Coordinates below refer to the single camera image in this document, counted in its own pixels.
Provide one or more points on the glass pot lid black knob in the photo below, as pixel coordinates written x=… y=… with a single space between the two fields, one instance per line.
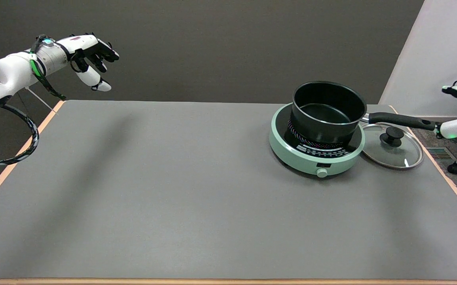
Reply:
x=387 y=156

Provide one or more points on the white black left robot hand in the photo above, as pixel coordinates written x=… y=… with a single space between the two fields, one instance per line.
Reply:
x=88 y=43

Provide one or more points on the mint green induction cooker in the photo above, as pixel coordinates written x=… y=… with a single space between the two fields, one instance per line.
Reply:
x=311 y=160

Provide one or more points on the metal floor vent grille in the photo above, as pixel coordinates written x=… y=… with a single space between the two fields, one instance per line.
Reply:
x=441 y=153

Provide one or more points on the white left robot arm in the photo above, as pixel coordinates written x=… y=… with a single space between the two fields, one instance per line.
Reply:
x=10 y=73

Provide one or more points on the gray table mat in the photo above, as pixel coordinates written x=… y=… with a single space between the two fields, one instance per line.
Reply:
x=173 y=190

